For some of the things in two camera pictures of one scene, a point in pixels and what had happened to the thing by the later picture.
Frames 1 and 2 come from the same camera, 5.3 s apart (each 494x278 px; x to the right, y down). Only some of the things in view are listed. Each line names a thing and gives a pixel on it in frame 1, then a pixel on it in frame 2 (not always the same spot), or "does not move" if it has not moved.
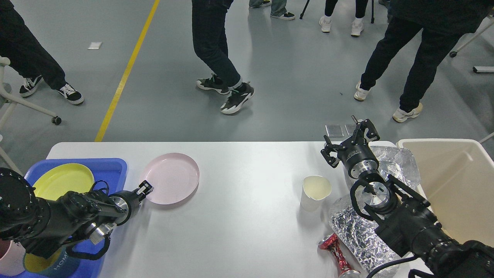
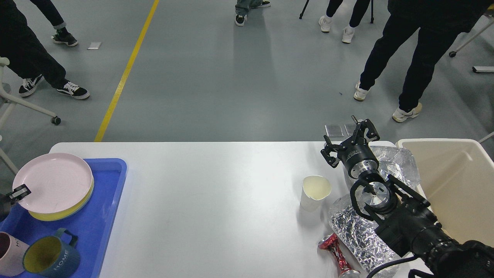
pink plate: x=175 y=177 → x=58 y=182
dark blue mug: x=62 y=264 does not move
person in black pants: x=441 y=24 does not move
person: x=210 y=35 → x=61 y=36
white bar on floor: x=483 y=69 does not move
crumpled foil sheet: x=367 y=253 does not move
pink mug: x=11 y=257 does not move
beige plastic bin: x=457 y=178 does not move
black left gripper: x=129 y=201 → x=19 y=193
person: x=278 y=9 → x=242 y=7
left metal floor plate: x=334 y=130 does not move
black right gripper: x=357 y=158 does not move
